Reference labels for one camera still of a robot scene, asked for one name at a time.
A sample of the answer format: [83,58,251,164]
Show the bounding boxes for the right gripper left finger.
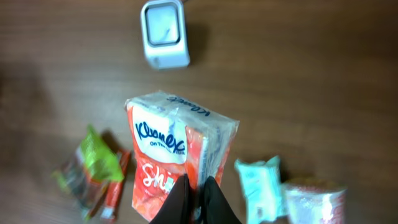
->
[149,174,190,224]

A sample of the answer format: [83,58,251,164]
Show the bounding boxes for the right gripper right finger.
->
[201,176,241,224]

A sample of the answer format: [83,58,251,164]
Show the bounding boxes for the light blue tissue pack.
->
[234,156,287,224]

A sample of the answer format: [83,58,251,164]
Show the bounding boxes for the red snack bar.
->
[101,149,131,223]

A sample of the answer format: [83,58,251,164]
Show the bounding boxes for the orange small carton box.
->
[125,91,239,222]

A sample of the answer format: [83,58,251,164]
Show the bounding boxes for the cup noodle container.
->
[282,177,346,224]

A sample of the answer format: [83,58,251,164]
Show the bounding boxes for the green gummy candy bag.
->
[52,125,124,221]

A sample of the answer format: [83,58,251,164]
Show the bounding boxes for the white barcode scanner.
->
[140,0,190,70]

